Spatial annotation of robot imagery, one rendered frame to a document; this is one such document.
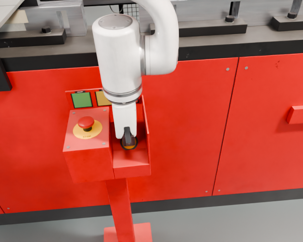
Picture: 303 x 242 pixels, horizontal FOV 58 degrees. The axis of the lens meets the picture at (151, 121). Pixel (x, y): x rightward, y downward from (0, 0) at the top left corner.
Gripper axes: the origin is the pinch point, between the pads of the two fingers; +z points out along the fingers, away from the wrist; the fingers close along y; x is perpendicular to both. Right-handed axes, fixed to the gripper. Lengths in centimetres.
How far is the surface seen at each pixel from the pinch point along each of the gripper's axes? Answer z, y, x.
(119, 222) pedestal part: 37.4, 4.4, -6.1
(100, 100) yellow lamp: -5.9, -9.4, -6.6
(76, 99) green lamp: -6.7, -9.5, -12.7
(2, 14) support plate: -24.1, -24.2, -28.5
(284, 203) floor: 75, -13, 74
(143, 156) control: 3.2, 3.7, 3.4
